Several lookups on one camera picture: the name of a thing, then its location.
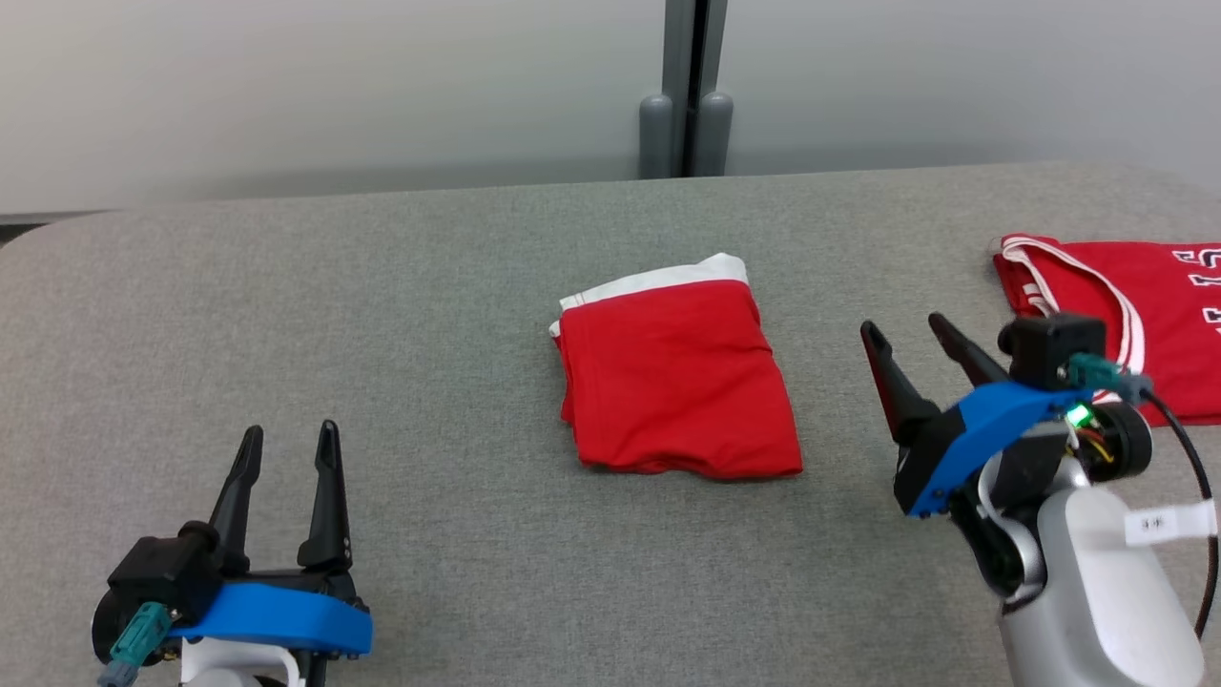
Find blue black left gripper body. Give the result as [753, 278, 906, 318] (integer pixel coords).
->
[167, 568, 374, 661]

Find red jersey with white sleeves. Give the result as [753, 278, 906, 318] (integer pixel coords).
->
[991, 234, 1221, 428]

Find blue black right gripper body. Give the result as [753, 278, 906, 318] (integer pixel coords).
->
[893, 381, 1098, 520]

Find black cable teal connector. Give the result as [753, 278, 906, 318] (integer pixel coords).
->
[1067, 352, 1221, 642]
[97, 601, 176, 687]

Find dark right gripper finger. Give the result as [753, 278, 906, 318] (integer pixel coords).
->
[859, 320, 942, 446]
[928, 312, 1011, 388]

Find red shorts with white waistband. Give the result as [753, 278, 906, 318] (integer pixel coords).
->
[548, 253, 805, 481]

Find grey double partition post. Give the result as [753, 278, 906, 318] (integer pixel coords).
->
[636, 0, 736, 181]

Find black right cable teal connector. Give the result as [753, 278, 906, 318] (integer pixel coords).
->
[1067, 352, 1221, 642]

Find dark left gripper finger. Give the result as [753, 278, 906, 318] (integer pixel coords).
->
[296, 420, 353, 574]
[207, 425, 265, 574]

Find white right cable label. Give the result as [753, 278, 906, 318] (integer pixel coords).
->
[1125, 500, 1220, 548]

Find black left cable teal connector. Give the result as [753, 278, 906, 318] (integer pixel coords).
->
[97, 601, 176, 687]

